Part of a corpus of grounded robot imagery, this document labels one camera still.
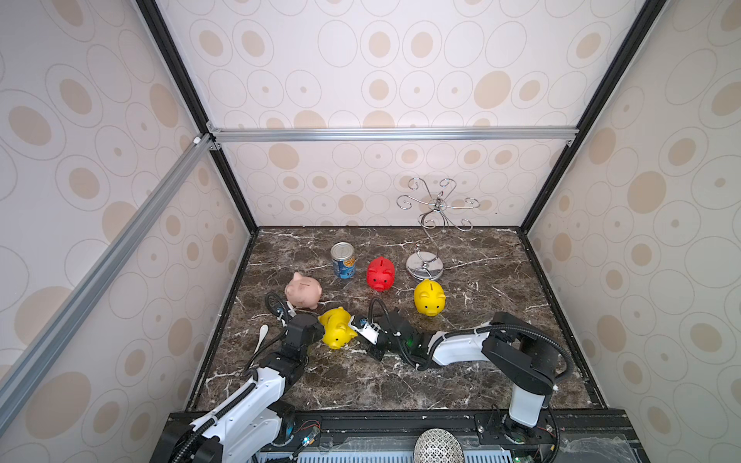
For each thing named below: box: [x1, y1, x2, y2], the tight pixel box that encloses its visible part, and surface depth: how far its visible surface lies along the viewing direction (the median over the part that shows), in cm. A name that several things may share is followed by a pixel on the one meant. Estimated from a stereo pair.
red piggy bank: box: [366, 256, 397, 293], surface depth 97 cm
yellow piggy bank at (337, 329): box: [317, 306, 358, 351], surface depth 83 cm
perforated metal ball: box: [413, 428, 466, 463], surface depth 70 cm
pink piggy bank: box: [284, 272, 323, 310], surface depth 93 cm
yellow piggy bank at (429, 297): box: [413, 278, 447, 318], surface depth 91 cm
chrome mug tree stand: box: [395, 177, 481, 280], surface depth 89 cm
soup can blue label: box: [329, 241, 357, 279], surface depth 102 cm
